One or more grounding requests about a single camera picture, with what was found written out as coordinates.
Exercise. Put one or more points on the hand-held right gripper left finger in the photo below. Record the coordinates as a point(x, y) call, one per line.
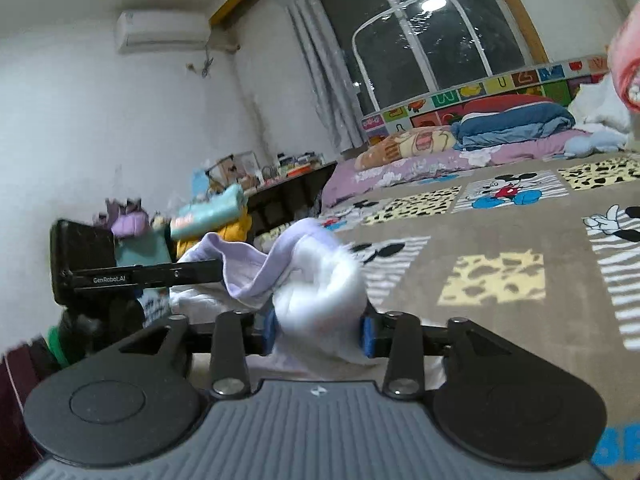
point(269, 332)

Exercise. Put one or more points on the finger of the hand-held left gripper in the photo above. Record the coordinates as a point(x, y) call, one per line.
point(185, 272)

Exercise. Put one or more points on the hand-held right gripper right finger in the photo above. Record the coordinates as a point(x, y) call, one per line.
point(367, 337)

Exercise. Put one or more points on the white floral shirt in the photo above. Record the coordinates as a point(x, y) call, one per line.
point(320, 290)

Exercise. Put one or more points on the purple plush bag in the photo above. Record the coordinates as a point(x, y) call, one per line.
point(129, 222)

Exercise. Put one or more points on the yellow folded cloth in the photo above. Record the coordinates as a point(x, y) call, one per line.
point(235, 230)

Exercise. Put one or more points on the green object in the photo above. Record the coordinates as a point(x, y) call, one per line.
point(60, 347)

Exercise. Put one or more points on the dark desk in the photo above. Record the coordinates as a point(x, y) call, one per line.
point(285, 195)

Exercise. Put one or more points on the desk clutter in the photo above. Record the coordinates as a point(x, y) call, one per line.
point(260, 167)

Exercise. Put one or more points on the dark red cloth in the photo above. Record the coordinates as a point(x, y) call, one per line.
point(17, 400)

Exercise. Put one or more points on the purple floral bed sheet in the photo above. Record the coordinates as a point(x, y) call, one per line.
point(425, 165)

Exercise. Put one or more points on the printed cartoon blanket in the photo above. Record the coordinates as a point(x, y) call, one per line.
point(500, 210)

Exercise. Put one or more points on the orange printed pillow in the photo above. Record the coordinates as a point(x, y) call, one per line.
point(405, 147)

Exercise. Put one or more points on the white air conditioner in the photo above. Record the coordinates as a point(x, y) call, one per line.
point(162, 31)

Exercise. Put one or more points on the white curtain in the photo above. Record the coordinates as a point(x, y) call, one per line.
point(320, 60)

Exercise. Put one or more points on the blue folded quilt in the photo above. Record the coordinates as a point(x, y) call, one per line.
point(510, 122)

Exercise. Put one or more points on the colourful foam headboard mat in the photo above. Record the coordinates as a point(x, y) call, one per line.
point(480, 97)

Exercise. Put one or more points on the red pillow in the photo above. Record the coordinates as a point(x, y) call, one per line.
point(505, 104)

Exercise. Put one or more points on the light blue plush toy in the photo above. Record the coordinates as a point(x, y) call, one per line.
point(592, 142)

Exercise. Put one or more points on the window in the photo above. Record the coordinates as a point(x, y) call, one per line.
point(430, 25)

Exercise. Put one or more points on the white cloth pile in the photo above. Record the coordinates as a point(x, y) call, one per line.
point(602, 105)

